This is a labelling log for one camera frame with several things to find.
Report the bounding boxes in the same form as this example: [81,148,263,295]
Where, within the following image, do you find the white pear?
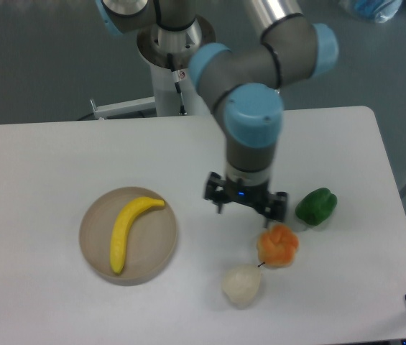
[221,264,262,308]

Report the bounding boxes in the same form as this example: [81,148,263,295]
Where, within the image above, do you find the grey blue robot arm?
[97,1,338,222]

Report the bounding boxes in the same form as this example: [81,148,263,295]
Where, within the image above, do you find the blue plastic bag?
[338,0,402,24]

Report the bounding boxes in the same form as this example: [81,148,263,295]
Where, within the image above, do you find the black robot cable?
[167,52,188,116]

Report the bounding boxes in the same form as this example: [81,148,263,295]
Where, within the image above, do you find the yellow banana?
[109,196,165,275]

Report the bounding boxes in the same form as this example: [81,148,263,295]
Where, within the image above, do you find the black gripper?
[203,172,288,227]

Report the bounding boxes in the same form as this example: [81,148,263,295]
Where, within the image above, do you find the green bell pepper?
[295,188,338,226]

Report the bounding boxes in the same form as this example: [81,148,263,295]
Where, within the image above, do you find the white frame bar left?
[90,96,155,119]

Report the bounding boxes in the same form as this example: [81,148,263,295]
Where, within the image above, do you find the peeled orange mandarin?
[257,224,300,267]

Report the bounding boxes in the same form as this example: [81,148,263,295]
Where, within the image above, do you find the beige round plate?
[79,187,178,285]

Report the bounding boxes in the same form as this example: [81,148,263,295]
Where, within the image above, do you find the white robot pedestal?
[137,16,216,116]

